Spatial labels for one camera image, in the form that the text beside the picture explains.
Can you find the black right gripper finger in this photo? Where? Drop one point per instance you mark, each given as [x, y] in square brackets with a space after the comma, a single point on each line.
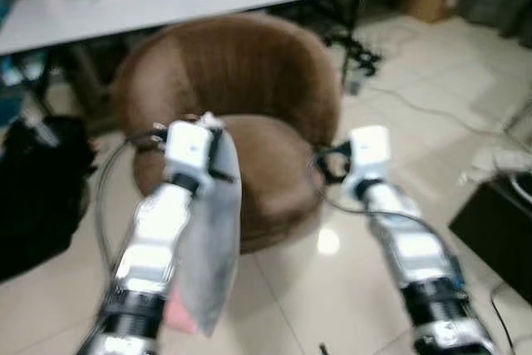
[321, 168]

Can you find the black box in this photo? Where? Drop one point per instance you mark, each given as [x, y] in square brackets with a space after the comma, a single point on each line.
[499, 230]

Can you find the white extension socket block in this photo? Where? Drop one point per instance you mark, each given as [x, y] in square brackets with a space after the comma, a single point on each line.
[499, 162]

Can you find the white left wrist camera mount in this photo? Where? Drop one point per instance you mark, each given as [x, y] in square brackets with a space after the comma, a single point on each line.
[187, 151]

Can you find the grey and pink pillow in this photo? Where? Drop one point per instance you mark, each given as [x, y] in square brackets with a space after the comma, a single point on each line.
[216, 239]

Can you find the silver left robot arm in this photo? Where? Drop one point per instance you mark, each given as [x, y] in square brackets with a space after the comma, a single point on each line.
[154, 247]

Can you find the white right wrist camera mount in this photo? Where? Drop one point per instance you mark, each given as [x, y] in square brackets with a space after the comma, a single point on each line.
[370, 155]

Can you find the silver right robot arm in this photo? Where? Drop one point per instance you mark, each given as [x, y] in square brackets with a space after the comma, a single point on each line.
[416, 255]

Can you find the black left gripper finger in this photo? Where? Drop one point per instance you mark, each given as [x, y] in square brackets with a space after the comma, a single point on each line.
[218, 155]

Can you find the long white table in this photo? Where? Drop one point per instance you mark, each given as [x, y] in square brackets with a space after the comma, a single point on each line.
[166, 6]

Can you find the brown round armchair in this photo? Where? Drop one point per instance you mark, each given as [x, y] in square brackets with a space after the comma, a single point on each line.
[249, 64]

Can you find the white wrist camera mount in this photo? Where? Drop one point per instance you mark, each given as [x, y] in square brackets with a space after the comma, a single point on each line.
[370, 155]
[187, 151]

